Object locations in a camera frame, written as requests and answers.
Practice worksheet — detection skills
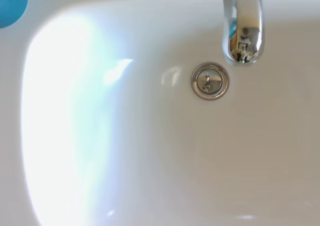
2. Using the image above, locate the white vanity sink top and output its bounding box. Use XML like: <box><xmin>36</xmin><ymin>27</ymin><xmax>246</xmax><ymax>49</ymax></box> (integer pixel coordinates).
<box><xmin>0</xmin><ymin>0</ymin><xmax>320</xmax><ymax>226</ymax></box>

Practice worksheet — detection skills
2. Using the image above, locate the chrome sink drain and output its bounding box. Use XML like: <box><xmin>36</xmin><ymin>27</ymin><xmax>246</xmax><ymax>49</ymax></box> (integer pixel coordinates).
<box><xmin>191</xmin><ymin>62</ymin><xmax>231</xmax><ymax>102</ymax></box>

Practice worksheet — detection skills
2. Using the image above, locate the chrome sink faucet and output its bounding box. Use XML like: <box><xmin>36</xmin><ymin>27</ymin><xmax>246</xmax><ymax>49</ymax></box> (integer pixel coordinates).
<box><xmin>219</xmin><ymin>0</ymin><xmax>266</xmax><ymax>67</ymax></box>

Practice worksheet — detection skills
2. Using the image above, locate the blue jar with black lid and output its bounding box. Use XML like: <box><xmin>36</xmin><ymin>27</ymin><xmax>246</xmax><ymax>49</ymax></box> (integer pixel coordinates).
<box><xmin>0</xmin><ymin>0</ymin><xmax>29</xmax><ymax>29</ymax></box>

